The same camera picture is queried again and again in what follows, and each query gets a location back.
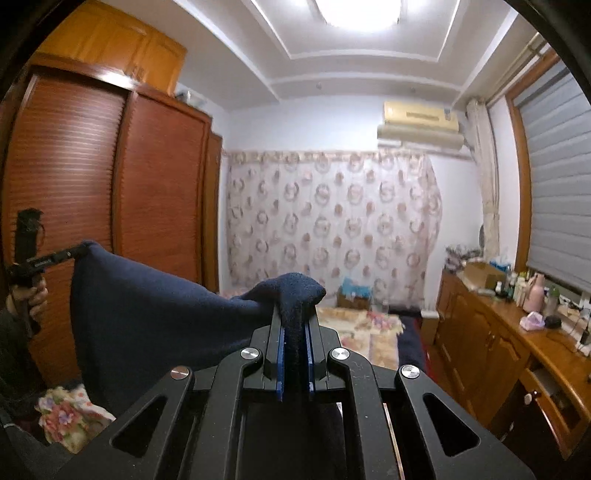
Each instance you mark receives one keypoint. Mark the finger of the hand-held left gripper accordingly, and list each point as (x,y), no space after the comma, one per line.
(60,256)

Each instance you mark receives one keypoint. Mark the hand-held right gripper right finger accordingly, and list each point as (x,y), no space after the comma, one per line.
(310,369)

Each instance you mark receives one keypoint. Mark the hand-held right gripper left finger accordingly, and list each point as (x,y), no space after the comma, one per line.
(280,369)

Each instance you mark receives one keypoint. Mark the navy blue printed T-shirt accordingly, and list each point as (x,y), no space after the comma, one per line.
(161,323)

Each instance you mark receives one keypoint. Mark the person's left forearm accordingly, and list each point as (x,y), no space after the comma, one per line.
(16,355)

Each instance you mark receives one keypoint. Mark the person's left hand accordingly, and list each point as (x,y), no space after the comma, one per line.
(39,300)

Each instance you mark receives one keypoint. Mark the floral bed quilt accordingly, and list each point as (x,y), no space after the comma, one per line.
(364,337)

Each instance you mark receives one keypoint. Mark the cardboard box with blue bag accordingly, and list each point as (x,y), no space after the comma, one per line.
(353,300)

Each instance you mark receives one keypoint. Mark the brown louvered wardrobe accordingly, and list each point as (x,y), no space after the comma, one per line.
(152,184)

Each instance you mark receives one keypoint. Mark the sheer circle-patterned curtain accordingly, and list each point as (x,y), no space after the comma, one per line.
(332,230)

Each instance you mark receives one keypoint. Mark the long wooden cabinet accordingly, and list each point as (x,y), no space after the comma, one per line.
(480,332)

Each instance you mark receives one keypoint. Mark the open flat cardboard box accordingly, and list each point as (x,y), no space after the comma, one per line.
(480,274)

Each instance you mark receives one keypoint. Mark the small desk fan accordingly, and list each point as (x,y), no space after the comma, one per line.
(482,237)

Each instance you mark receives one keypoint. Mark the wooden overhead cabinet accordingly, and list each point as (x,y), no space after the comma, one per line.
(115,41)

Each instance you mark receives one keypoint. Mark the blue tissue pack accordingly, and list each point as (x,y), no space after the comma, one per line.
(501,265)

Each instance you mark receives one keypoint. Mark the row of small bottles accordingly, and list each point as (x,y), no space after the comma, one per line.
(512,286)

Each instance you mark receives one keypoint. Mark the pink thermos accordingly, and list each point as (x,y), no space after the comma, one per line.
(536,293)

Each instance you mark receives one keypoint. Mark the small black pouch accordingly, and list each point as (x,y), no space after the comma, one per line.
(552,322)

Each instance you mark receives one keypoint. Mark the clear water bottle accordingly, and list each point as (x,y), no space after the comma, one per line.
(552,300)

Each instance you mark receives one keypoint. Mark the cream patterned side curtain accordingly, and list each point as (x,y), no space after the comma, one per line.
(487,184)

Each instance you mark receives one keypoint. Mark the grey window blind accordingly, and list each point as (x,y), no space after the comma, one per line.
(558,184)

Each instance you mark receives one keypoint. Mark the round ceiling light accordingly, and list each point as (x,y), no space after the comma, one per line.
(360,11)

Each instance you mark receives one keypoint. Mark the brass curtain rod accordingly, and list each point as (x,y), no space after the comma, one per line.
(538,46)

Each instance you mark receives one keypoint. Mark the wall air conditioner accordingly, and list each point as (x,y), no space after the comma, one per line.
(420,117)

